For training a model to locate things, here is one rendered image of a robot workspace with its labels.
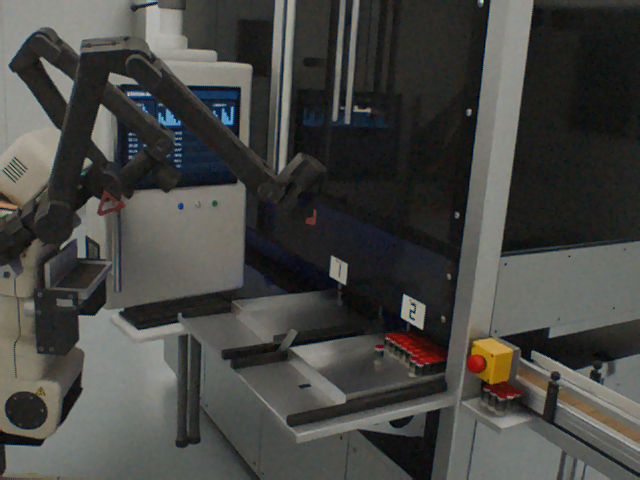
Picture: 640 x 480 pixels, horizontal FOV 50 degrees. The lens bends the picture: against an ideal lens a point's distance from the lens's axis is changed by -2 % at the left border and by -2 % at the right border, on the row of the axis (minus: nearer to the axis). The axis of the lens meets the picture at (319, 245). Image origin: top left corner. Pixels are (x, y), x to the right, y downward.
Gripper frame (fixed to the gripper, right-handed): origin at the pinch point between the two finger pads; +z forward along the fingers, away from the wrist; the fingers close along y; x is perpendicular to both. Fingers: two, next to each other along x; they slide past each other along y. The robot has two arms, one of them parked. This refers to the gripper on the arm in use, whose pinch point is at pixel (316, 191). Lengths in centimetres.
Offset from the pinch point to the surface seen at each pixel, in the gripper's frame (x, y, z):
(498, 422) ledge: 56, 35, -19
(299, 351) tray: 7.4, 37.0, -10.1
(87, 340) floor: -160, 134, 144
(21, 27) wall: -398, -23, 326
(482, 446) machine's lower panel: 55, 48, -4
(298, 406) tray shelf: 16, 40, -32
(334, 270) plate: 2.9, 23.7, 21.4
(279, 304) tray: -10.9, 37.9, 20.9
